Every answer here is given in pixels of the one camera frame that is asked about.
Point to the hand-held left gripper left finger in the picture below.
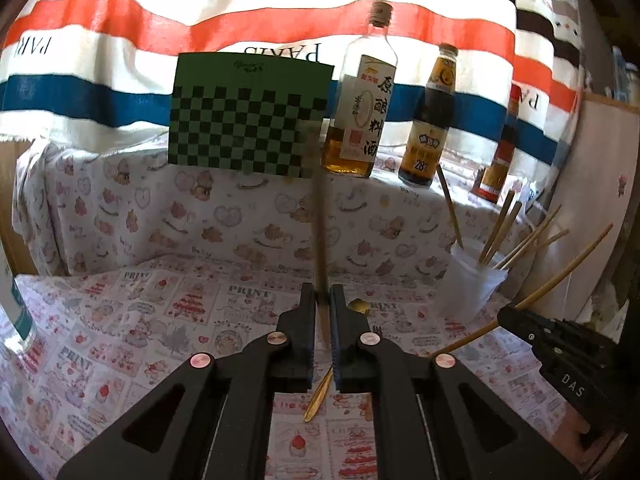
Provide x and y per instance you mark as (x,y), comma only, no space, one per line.
(307,355)

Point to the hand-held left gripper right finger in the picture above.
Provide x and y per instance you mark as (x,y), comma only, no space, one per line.
(336,355)

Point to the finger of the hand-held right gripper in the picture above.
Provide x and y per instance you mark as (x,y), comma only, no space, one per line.
(522,327)

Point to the gold metal spoon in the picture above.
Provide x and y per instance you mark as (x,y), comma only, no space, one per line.
(317,400)

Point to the translucent plastic cup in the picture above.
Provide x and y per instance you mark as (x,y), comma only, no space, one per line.
(472,285)

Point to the wooden chopstick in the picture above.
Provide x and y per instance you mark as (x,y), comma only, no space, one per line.
(565,267)
(450,207)
(320,240)

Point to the bunch of chopsticks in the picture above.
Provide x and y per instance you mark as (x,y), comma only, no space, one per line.
(496,227)

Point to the person's right hand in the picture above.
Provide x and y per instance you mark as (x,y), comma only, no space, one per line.
(575,432)

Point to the white plastic packet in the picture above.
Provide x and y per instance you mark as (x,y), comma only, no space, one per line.
(532,192)

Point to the red label sauce bottle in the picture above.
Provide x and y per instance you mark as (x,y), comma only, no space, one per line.
(497,170)

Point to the beige board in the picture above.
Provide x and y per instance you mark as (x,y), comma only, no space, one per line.
(600,160)

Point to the red patterned tablecloth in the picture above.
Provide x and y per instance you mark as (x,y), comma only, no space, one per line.
(125,320)

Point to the bear print cloth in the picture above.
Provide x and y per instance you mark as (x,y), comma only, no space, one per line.
(150,220)

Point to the dark soy sauce bottle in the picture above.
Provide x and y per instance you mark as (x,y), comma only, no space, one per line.
(430,135)

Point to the clear cooking wine bottle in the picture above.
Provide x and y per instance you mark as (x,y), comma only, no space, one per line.
(357,110)

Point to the green checkered board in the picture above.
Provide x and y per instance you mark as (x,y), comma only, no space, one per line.
(240,115)

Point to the clear green label plastic bottle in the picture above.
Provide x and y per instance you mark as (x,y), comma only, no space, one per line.
(15,310)

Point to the wooden cabinet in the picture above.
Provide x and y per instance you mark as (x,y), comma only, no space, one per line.
(27,149)

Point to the striped cloth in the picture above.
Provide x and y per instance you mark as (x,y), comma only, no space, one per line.
(125,35)

